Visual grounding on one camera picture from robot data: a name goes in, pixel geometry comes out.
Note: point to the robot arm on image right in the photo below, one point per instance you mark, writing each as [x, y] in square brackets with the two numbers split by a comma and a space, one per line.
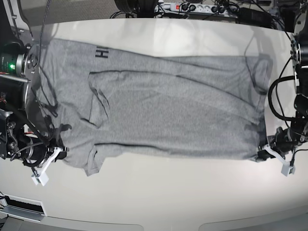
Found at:
[299, 59]

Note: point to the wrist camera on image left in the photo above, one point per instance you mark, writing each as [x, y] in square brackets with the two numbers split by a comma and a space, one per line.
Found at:
[42, 179]

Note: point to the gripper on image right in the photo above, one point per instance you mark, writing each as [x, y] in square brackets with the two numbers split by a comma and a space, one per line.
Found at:
[283, 142]

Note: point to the black power adapter box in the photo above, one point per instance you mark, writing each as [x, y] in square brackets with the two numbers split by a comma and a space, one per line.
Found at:
[254, 17]

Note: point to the white power strip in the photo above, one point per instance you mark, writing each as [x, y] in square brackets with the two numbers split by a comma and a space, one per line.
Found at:
[192, 8]

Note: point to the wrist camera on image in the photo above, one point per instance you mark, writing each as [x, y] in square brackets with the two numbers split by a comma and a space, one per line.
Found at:
[287, 170]
[42, 179]

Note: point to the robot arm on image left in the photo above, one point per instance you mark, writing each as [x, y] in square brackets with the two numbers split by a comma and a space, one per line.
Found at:
[19, 137]

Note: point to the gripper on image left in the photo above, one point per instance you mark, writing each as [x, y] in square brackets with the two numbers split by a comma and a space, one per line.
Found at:
[35, 154]

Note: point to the table cable grommet box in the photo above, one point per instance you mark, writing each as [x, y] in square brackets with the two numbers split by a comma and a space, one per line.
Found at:
[22, 208]

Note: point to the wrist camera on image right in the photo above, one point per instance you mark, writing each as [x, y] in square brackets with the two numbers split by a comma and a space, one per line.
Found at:
[287, 170]

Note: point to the grey t-shirt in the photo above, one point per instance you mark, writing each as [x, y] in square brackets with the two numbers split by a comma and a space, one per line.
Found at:
[105, 102]

